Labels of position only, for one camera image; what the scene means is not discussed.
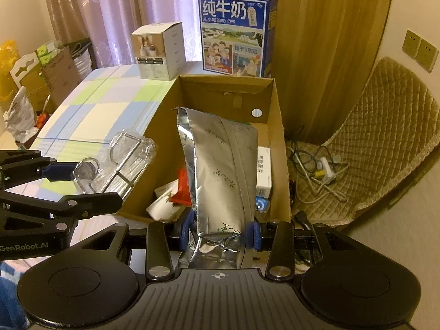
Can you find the chair with quilted beige cover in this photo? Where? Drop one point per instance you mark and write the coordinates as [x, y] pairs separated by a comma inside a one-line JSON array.
[[395, 110]]

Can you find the white power strip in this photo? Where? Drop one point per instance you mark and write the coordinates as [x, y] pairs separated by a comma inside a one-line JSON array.
[[326, 172]]

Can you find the plain brown cardboard box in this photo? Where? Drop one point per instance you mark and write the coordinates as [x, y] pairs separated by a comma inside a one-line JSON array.
[[34, 92]]

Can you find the stack of green packs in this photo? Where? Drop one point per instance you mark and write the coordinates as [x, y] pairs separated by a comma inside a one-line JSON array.
[[48, 51]]

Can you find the golden brown curtain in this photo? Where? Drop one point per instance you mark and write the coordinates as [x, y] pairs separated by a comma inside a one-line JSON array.
[[326, 58]]

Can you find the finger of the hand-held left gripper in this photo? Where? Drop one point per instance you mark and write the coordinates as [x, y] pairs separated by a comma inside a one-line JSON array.
[[65, 172], [99, 204]]

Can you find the small red orange item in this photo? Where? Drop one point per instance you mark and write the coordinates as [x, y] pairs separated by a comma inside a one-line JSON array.
[[41, 118]]

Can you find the blue milk carton box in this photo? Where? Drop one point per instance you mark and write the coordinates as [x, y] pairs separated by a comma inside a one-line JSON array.
[[233, 34]]

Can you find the red packet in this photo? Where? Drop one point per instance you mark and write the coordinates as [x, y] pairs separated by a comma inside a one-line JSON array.
[[182, 192]]

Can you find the dark bag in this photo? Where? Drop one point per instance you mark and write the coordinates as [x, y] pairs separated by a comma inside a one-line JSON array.
[[80, 46]]

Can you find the yellow plastic bag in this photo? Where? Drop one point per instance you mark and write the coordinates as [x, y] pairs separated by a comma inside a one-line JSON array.
[[7, 68]]

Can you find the white green medicine box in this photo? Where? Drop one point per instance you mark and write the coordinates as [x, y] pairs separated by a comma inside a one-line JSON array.
[[264, 172]]

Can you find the pink patterned curtain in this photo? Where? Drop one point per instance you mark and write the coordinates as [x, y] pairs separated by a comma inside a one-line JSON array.
[[103, 7]]

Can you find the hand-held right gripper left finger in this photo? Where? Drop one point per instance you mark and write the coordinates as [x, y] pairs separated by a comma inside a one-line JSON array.
[[188, 230]]

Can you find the white stacked containers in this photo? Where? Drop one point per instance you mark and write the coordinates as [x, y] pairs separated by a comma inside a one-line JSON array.
[[83, 66]]

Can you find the white printed plastic bag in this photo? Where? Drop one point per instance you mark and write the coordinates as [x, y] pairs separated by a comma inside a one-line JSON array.
[[19, 113]]

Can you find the beige wall socket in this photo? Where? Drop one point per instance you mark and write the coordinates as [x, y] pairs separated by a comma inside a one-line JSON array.
[[427, 55], [411, 44]]

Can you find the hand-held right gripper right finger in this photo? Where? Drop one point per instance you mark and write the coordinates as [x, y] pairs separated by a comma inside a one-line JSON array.
[[256, 237]]

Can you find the silver foil bag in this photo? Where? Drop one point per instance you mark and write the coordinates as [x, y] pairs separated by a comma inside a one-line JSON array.
[[216, 178]]

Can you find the printed brown cardboard box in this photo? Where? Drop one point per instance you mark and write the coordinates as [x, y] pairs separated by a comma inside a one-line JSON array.
[[60, 68]]

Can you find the white beige product box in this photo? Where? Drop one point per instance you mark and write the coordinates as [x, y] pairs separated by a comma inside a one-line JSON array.
[[154, 65]]

